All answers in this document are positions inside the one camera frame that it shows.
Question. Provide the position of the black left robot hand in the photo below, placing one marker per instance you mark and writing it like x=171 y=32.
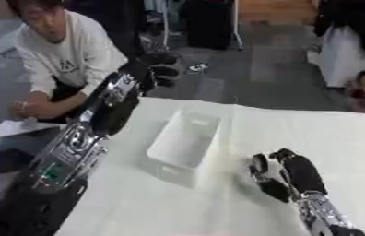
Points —
x=121 y=101

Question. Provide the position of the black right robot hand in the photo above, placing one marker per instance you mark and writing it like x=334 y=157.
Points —
x=298 y=175

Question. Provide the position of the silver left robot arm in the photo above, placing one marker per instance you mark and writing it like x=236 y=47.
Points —
x=57 y=166

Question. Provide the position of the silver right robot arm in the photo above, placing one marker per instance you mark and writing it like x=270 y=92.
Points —
x=325 y=215

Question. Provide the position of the white open box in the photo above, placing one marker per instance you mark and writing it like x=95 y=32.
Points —
x=183 y=147

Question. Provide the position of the person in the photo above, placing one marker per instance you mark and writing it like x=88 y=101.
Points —
x=355 y=46
x=57 y=58

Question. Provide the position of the white metal stand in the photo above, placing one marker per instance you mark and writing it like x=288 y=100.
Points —
x=237 y=27

